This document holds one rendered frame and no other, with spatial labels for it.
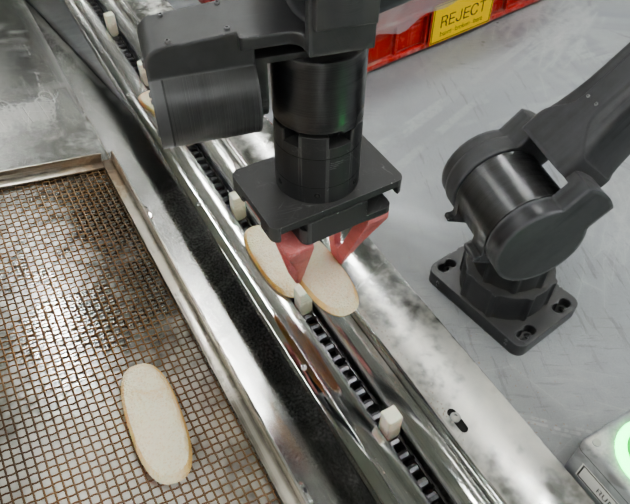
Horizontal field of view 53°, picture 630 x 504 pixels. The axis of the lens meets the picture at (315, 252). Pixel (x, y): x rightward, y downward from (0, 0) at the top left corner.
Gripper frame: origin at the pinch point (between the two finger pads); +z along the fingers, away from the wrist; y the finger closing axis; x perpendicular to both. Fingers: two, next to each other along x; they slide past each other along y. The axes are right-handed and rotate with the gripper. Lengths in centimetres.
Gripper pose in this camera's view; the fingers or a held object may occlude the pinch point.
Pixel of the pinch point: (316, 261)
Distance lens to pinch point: 50.3
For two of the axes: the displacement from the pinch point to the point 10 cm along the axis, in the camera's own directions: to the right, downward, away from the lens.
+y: -8.7, 3.7, -3.3
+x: 5.0, 6.5, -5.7
